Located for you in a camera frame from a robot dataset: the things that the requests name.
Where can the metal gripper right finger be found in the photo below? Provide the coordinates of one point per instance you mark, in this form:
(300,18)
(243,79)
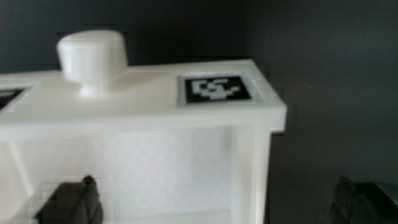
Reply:
(364,203)

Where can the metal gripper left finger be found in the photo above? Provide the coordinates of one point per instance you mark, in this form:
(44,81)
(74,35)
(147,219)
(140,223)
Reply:
(73,205)

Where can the white drawer box with knob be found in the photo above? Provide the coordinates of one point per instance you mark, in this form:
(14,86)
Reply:
(158,127)

